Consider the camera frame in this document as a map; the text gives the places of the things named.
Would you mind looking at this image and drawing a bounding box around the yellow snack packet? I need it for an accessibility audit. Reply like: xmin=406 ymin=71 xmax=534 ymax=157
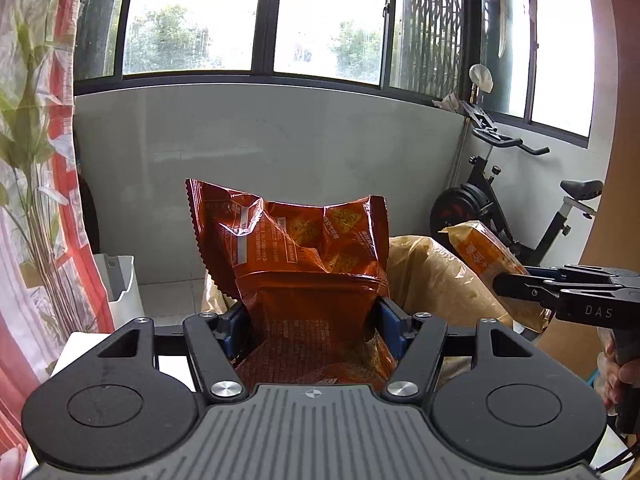
xmin=439 ymin=220 xmax=551 ymax=333

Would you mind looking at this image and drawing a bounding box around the white cloth on handlebar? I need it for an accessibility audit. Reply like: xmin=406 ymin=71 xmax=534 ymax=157
xmin=432 ymin=92 xmax=469 ymax=111

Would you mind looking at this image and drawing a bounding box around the black framed window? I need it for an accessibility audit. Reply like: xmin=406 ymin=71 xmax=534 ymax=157
xmin=75 ymin=0 xmax=598 ymax=150

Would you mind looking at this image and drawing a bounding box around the orange-red chip bag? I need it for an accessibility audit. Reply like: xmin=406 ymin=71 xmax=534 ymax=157
xmin=185 ymin=178 xmax=399 ymax=387

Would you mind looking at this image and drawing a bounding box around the white floral tablecloth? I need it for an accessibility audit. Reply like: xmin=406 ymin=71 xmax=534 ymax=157
xmin=20 ymin=330 xmax=197 ymax=466

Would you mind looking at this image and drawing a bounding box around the black cable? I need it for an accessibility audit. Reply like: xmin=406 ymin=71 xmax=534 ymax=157
xmin=595 ymin=444 xmax=640 ymax=474

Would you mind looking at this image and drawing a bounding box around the white hanging strap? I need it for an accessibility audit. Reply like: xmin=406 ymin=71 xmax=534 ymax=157
xmin=522 ymin=0 xmax=540 ymax=52

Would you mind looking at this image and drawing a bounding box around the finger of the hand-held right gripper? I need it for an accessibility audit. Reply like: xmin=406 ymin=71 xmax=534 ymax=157
xmin=492 ymin=272 xmax=564 ymax=311
xmin=527 ymin=265 xmax=617 ymax=283

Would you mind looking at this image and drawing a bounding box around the yellow plastic bag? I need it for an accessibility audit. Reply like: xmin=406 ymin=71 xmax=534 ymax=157
xmin=201 ymin=234 xmax=517 ymax=333

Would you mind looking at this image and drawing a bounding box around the red floral printed curtain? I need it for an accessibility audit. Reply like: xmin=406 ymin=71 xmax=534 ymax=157
xmin=0 ymin=0 xmax=117 ymax=480

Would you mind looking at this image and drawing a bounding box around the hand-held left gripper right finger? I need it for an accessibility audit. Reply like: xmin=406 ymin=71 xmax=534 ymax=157
xmin=375 ymin=299 xmax=556 ymax=400

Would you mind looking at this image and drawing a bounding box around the black exercise bike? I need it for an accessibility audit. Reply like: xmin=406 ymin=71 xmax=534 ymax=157
xmin=430 ymin=100 xmax=606 ymax=281

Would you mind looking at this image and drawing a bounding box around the white glove on pole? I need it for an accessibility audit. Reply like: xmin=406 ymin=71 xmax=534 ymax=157
xmin=469 ymin=63 xmax=494 ymax=94

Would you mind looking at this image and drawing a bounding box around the person's right hand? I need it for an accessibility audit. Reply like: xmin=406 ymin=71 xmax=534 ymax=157
xmin=597 ymin=340 xmax=623 ymax=416

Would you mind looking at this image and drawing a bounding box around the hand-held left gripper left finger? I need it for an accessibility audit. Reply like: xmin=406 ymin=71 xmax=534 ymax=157
xmin=65 ymin=305 xmax=248 ymax=400

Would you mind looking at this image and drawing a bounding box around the white plastic bin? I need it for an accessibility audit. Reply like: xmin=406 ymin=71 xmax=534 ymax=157
xmin=92 ymin=254 xmax=144 ymax=333

